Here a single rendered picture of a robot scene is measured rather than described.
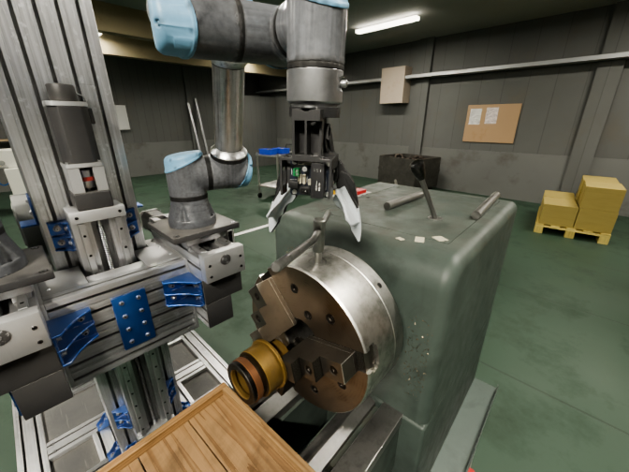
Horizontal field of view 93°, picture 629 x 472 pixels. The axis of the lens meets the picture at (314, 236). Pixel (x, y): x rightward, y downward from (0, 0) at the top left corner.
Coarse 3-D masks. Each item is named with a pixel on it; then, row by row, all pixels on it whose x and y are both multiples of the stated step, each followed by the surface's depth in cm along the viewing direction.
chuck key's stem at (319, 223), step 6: (318, 222) 52; (324, 222) 52; (318, 228) 52; (324, 228) 53; (324, 234) 53; (318, 240) 53; (324, 240) 54; (318, 246) 54; (324, 246) 55; (318, 252) 54; (318, 258) 55
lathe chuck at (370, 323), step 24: (288, 264) 55; (336, 264) 56; (288, 288) 57; (312, 288) 52; (336, 288) 50; (360, 288) 53; (312, 312) 54; (336, 312) 50; (360, 312) 50; (384, 312) 53; (288, 336) 63; (336, 336) 52; (360, 336) 48; (384, 336) 52; (384, 360) 52; (312, 384) 61; (336, 384) 55; (360, 384) 51; (336, 408) 57
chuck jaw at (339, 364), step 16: (288, 352) 52; (304, 352) 51; (320, 352) 50; (336, 352) 50; (352, 352) 49; (368, 352) 50; (288, 368) 50; (304, 368) 50; (320, 368) 50; (336, 368) 48; (352, 368) 49; (368, 368) 50
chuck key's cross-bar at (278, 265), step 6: (324, 216) 58; (318, 234) 51; (312, 240) 46; (300, 246) 40; (306, 246) 42; (288, 252) 36; (294, 252) 36; (300, 252) 38; (282, 258) 32; (288, 258) 33; (294, 258) 35; (276, 264) 30; (282, 264) 31; (276, 270) 31
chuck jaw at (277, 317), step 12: (264, 276) 62; (252, 288) 58; (264, 288) 58; (276, 288) 59; (264, 300) 56; (276, 300) 58; (264, 312) 55; (276, 312) 57; (288, 312) 58; (264, 324) 55; (276, 324) 55; (288, 324) 57; (252, 336) 55; (264, 336) 53; (276, 336) 54
